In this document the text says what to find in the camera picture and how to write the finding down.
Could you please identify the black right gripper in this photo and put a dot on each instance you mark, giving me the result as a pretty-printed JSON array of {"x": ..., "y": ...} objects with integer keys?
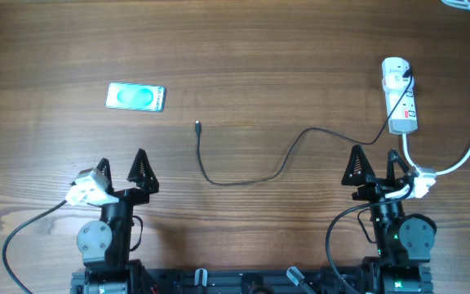
[{"x": 379, "y": 188}]

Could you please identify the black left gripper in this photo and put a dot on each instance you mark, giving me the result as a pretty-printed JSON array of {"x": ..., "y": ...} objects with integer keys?
[{"x": 146, "y": 185}]

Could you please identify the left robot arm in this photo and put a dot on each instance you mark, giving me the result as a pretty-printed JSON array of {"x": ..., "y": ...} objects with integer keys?
[{"x": 105, "y": 244}]

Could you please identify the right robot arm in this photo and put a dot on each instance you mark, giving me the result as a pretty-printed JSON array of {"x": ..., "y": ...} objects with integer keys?
[{"x": 404, "y": 242}]

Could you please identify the white USB charger plug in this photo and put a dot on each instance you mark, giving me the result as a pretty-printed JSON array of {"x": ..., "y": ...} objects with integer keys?
[{"x": 395, "y": 81}]

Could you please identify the white power strip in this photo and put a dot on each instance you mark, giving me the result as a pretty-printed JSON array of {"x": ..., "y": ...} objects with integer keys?
[{"x": 400, "y": 105}]

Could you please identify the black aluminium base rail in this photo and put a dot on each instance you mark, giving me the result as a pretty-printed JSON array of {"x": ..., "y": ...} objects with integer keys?
[{"x": 293, "y": 280}]

